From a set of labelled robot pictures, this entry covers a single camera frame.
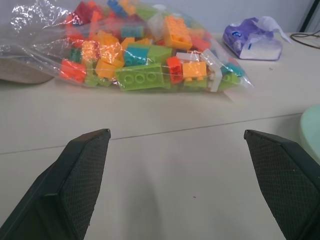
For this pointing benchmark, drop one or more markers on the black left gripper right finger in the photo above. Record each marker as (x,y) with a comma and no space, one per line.
(282,180)

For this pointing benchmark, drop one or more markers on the black vertical post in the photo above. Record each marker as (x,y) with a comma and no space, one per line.
(309,15)

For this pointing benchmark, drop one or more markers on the light green round object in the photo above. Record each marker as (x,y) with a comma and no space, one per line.
(312,130)

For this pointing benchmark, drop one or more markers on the purple tissue pack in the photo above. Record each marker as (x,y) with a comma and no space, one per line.
(252,40)

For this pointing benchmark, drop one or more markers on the clear bag of building blocks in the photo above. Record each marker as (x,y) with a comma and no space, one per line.
(140,50)

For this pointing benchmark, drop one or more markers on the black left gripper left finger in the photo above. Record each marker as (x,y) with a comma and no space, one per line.
(75,185)

